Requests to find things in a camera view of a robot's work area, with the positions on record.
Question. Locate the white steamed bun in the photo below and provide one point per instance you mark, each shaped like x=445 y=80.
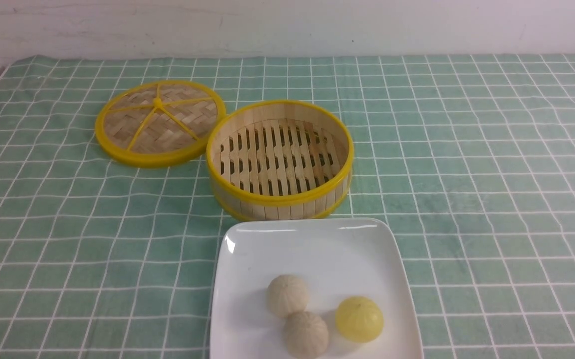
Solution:
x=305 y=335
x=286 y=295

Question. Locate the yellow steamed bun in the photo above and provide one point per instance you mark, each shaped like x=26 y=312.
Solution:
x=359 y=319

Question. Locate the white square plate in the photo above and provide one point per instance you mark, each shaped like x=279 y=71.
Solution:
x=337 y=258

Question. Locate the yellow bamboo steamer basket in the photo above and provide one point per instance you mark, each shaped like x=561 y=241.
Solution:
x=280 y=160

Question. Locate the yellow bamboo steamer lid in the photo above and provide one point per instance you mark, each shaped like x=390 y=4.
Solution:
x=159 y=124

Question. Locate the green checkered tablecloth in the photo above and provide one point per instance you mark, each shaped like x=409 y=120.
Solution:
x=470 y=160

